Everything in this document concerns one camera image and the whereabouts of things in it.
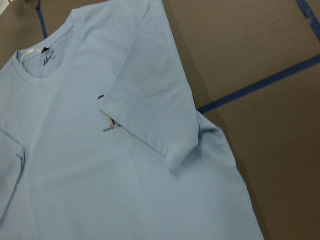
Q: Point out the light blue t-shirt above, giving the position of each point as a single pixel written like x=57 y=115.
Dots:
x=100 y=138

